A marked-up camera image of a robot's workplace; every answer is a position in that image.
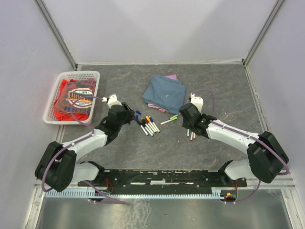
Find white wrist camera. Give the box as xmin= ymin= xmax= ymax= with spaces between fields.
xmin=189 ymin=93 xmax=204 ymax=112
xmin=102 ymin=94 xmax=122 ymax=109

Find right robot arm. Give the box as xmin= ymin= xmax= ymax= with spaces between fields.
xmin=179 ymin=103 xmax=289 ymax=187

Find red cap marker left group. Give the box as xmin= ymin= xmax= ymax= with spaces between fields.
xmin=145 ymin=118 xmax=157 ymax=133

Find white plastic basket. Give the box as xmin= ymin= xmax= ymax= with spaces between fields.
xmin=43 ymin=71 xmax=100 ymax=125

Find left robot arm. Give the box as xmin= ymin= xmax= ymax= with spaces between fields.
xmin=34 ymin=103 xmax=135 ymax=192

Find pink folded cloth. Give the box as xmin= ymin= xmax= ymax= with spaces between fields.
xmin=148 ymin=74 xmax=178 ymax=113

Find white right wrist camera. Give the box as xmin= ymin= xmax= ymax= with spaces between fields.
xmin=189 ymin=93 xmax=204 ymax=112

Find white slotted cable duct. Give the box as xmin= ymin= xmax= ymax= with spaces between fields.
xmin=45 ymin=185 xmax=236 ymax=199

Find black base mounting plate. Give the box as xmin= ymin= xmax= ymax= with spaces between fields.
xmin=90 ymin=169 xmax=247 ymax=194

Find blue cap marker left group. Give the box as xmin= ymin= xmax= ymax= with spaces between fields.
xmin=149 ymin=116 xmax=161 ymax=133

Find blue folded cloth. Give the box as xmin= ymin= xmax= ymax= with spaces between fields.
xmin=142 ymin=75 xmax=186 ymax=114

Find red printed t-shirt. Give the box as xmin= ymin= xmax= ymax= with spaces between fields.
xmin=53 ymin=78 xmax=96 ymax=121

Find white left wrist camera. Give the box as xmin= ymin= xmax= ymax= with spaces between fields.
xmin=102 ymin=94 xmax=122 ymax=109

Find yellow cap marker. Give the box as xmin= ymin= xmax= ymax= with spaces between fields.
xmin=146 ymin=116 xmax=158 ymax=133

